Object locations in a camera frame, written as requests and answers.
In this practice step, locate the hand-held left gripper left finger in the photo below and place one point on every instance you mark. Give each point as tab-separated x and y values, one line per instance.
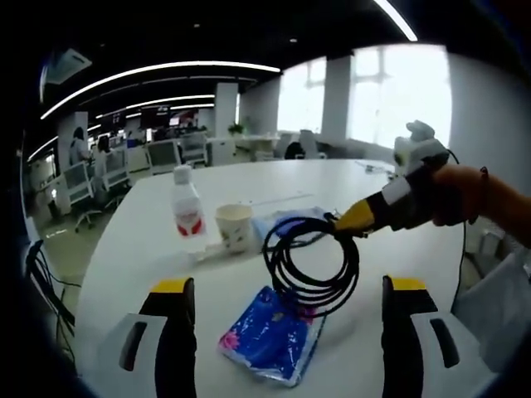
174	340

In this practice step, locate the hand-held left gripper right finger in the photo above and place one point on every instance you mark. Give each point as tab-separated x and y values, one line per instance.
404	340

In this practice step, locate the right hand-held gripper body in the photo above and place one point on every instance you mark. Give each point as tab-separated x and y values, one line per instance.
419	147

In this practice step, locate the blue tissue pack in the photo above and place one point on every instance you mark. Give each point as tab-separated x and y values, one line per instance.
265	340

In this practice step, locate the clear bag with blue disc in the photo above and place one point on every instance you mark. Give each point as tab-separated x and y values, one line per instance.
290	213

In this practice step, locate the white paper cup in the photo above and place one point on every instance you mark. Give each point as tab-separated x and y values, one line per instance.
232	232

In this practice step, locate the clear plastic water bottle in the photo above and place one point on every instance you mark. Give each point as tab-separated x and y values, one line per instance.
188	207

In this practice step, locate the person's right hand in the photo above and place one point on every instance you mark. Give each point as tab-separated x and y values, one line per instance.
456	195

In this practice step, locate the pale grey chair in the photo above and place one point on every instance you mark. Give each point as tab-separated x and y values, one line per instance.
498	311

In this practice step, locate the white office chair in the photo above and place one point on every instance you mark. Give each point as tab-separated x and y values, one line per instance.
311	143

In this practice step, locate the white table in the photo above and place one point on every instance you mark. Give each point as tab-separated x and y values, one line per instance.
132	248

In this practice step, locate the black office chair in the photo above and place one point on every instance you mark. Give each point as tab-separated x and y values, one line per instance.
294	151

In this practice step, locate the green potted plant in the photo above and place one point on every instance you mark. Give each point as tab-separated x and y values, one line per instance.
236	129

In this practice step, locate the row of white office chairs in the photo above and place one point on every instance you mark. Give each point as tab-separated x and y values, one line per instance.
164	155

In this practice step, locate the hanging display screen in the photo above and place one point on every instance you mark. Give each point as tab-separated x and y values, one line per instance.
155	117

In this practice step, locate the long ceiling light strip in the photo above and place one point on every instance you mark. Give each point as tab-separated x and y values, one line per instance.
186	64

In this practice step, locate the ceiling air vent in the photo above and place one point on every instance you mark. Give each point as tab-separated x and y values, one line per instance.
68	64

